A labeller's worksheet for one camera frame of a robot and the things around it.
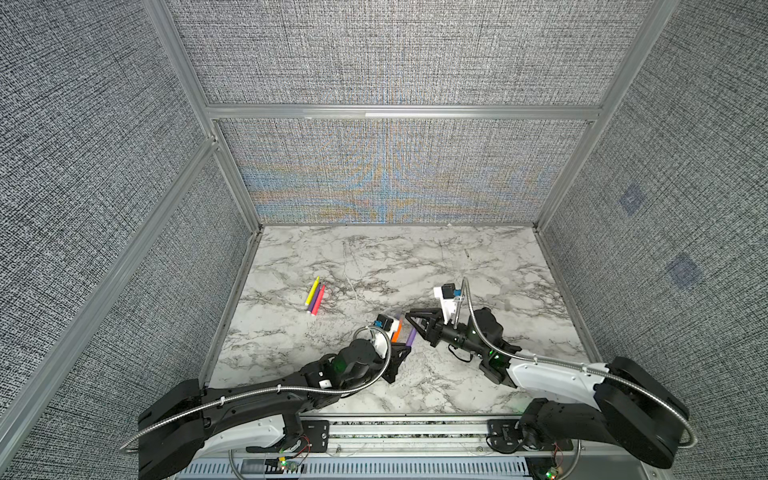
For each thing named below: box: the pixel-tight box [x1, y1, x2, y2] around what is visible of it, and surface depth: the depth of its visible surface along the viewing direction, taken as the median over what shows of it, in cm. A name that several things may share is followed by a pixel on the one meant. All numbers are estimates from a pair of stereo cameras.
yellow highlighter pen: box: [305, 276, 321, 305], surface depth 102 cm
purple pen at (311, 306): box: [307, 282, 321, 313], surface depth 99 cm
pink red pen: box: [312, 285, 326, 316], surface depth 99 cm
